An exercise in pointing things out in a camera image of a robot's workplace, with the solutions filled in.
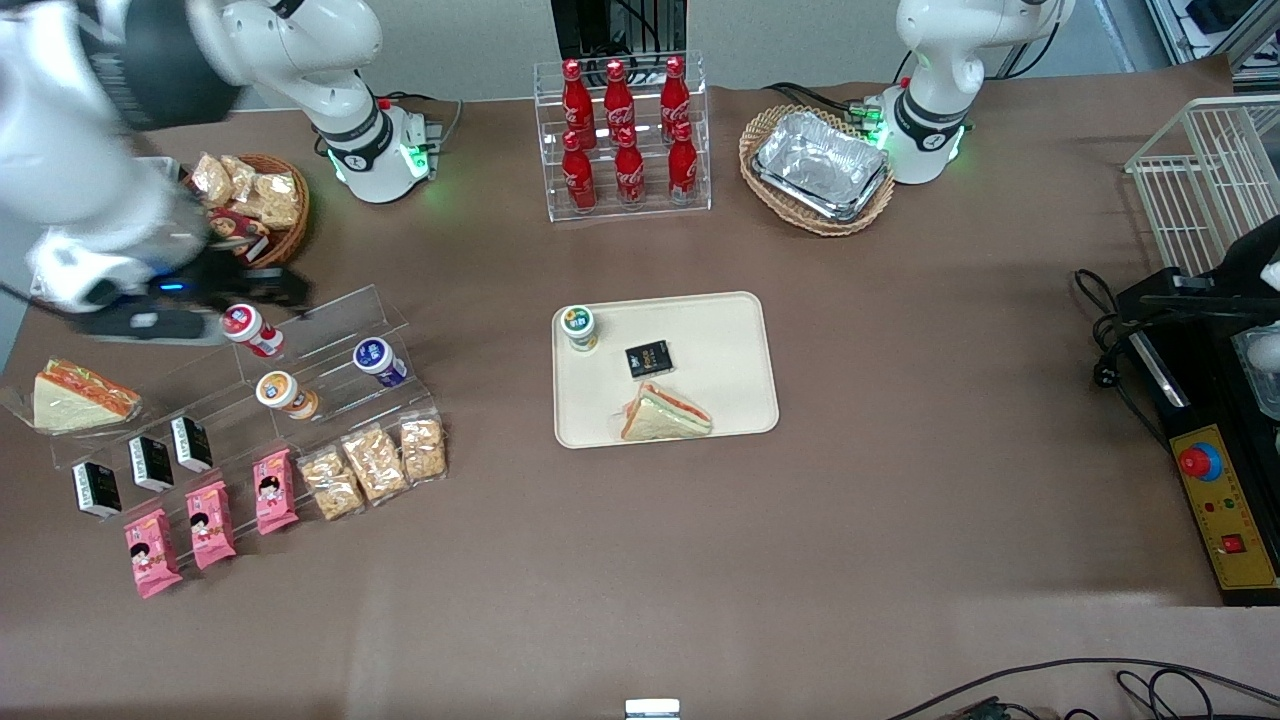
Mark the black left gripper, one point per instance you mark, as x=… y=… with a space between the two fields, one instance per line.
x=1243 y=268

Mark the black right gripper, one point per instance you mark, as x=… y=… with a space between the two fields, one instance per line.
x=222 y=275

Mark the green cap gum bottle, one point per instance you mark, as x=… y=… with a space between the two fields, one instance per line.
x=579 y=325

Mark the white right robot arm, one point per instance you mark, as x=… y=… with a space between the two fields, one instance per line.
x=60 y=150

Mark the red cap gum bottle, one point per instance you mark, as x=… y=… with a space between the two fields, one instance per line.
x=245 y=325

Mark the orange cap gum bottle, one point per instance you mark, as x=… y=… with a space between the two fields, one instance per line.
x=280 y=390

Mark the blue cap gum bottle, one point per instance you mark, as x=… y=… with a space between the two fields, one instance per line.
x=375 y=358

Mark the beige serving tray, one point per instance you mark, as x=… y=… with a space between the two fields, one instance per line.
x=720 y=340

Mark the dark brown wicker basket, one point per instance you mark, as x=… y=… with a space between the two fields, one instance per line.
x=290 y=240

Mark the red cookie box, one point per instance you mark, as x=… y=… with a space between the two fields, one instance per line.
x=245 y=230

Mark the clear acrylic step shelf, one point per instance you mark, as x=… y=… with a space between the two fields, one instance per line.
x=330 y=340

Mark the clear bag of puffed snacks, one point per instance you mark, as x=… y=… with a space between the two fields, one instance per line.
x=212 y=178
x=240 y=175
x=277 y=200

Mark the clear plastic container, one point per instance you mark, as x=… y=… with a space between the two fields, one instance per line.
x=1262 y=375

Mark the black yellow control box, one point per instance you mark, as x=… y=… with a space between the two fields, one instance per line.
x=1220 y=400

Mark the red emergency stop button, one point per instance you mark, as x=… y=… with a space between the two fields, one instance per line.
x=1200 y=461

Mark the small black white box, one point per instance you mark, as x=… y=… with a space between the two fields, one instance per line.
x=151 y=463
x=97 y=490
x=191 y=444

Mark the clear cracker packet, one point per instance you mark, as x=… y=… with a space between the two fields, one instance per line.
x=332 y=485
x=375 y=463
x=423 y=447

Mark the pink cartoon snack packet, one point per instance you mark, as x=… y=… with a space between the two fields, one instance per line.
x=211 y=525
x=275 y=492
x=153 y=553

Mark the wrapped triangle sandwich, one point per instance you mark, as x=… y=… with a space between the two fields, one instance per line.
x=75 y=400
x=665 y=415

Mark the red cola bottle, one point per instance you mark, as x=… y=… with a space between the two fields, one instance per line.
x=683 y=170
x=674 y=95
x=618 y=100
x=579 y=180
x=629 y=175
x=577 y=100

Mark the black chocolate packet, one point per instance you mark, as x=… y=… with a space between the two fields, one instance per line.
x=648 y=359

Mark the clear acrylic bottle rack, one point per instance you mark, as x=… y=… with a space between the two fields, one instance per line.
x=650 y=205

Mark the stacked foil containers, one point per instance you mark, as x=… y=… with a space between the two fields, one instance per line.
x=820 y=165

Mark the black equipment stand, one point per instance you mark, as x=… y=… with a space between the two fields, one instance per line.
x=580 y=25

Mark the light tan wicker basket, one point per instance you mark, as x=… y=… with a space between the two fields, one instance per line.
x=800 y=222

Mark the small white metal block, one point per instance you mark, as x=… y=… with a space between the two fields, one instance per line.
x=652 y=709

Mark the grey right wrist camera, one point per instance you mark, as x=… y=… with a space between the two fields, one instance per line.
x=150 y=325

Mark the red rocker switch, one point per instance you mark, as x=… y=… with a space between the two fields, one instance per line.
x=1232 y=545

